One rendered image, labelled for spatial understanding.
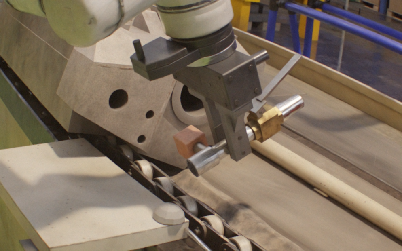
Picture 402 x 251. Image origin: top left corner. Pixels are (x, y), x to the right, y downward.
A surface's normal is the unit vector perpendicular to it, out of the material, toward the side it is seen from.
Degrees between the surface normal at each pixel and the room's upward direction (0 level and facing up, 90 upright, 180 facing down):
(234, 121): 115
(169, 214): 52
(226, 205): 68
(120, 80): 90
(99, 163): 0
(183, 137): 25
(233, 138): 90
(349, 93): 90
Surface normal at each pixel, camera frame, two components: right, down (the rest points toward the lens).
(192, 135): -0.23, -0.81
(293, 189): 0.13, -0.93
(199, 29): 0.09, 0.53
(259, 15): 0.56, 0.35
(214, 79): -0.80, 0.48
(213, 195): -0.71, -0.29
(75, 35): -0.55, 0.62
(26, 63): -0.79, -0.07
